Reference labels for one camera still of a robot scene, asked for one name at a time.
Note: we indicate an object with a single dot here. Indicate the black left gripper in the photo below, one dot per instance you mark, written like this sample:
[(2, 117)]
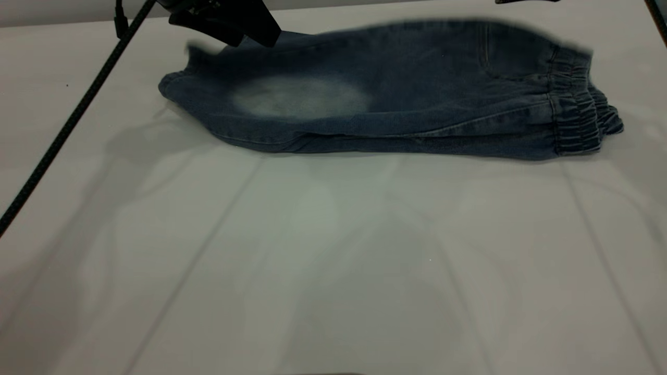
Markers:
[(219, 5)]

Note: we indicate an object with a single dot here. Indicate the blue denim pants basketball print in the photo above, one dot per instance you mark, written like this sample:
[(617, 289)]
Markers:
[(417, 94)]

